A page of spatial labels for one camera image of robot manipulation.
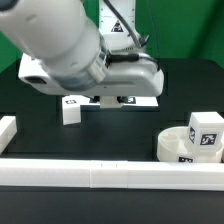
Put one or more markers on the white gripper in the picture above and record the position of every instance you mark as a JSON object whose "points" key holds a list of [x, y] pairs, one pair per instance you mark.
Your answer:
{"points": [[142, 78]]}

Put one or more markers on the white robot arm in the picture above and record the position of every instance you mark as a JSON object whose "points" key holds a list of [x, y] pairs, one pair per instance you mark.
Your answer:
{"points": [[65, 52]]}

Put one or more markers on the white marker sheet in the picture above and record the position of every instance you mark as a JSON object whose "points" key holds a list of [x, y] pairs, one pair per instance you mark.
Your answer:
{"points": [[132, 101]]}

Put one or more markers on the white left fence wall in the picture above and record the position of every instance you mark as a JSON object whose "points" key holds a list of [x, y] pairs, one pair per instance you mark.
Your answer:
{"points": [[8, 129]]}

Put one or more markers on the white fence wall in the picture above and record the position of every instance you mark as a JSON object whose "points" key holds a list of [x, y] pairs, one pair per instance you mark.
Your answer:
{"points": [[8, 129], [111, 174]]}

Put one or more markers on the white front fence wall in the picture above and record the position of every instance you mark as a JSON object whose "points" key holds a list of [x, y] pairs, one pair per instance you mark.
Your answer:
{"points": [[111, 174]]}

